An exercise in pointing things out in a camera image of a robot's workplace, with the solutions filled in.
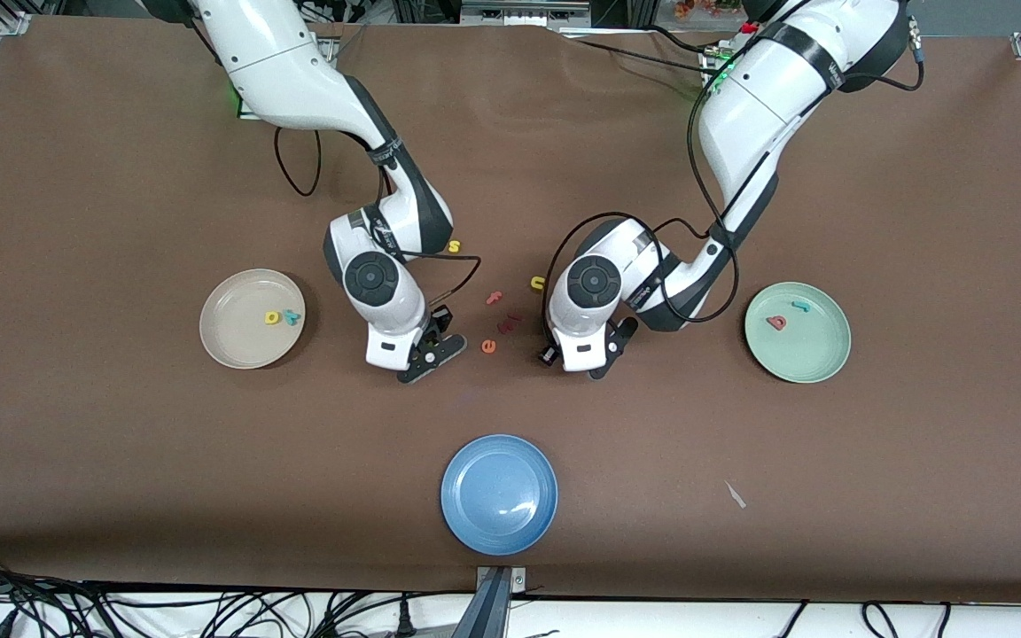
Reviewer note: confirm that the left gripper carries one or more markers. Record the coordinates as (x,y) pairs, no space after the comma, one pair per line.
(549,354)

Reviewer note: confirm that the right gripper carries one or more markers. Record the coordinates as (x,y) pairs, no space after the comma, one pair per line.
(440,320)

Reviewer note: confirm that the pink letter g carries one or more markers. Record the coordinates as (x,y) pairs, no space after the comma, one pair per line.
(776,322)

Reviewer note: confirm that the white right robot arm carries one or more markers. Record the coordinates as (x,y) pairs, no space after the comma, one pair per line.
(298,80)

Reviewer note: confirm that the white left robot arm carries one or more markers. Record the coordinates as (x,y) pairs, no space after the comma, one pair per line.
(767,106)

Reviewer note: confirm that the blue plate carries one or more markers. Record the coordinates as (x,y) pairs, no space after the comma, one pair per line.
(499,494)

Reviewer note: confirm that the beige brown plate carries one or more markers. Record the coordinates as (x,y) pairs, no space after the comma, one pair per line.
(236,332)

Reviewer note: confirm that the white tape scrap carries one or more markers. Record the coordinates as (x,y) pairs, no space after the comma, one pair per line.
(735,494)

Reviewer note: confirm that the green plate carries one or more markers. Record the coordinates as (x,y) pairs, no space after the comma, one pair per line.
(807,350)

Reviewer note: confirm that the black power plug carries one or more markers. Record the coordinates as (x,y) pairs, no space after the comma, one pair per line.
(404,620)

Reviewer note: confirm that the brown table cover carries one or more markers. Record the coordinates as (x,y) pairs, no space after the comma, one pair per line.
(120,443)

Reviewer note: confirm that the orange flowers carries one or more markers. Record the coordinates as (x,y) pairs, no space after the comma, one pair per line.
(714,7)

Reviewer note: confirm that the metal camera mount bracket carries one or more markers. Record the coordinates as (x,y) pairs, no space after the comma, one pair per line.
(497,611)

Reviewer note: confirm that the aluminium frame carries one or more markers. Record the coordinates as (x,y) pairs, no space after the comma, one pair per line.
(519,13)

